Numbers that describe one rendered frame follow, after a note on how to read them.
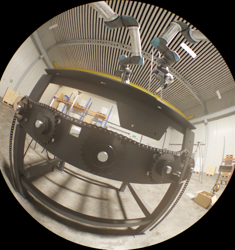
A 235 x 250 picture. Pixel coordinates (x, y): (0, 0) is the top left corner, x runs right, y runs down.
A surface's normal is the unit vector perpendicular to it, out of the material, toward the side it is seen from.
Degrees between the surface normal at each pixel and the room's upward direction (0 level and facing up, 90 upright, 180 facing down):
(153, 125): 90
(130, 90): 180
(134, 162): 90
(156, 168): 90
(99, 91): 90
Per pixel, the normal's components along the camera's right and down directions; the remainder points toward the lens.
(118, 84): -0.33, 0.92
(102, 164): 0.16, -0.17
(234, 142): -0.93, -0.35
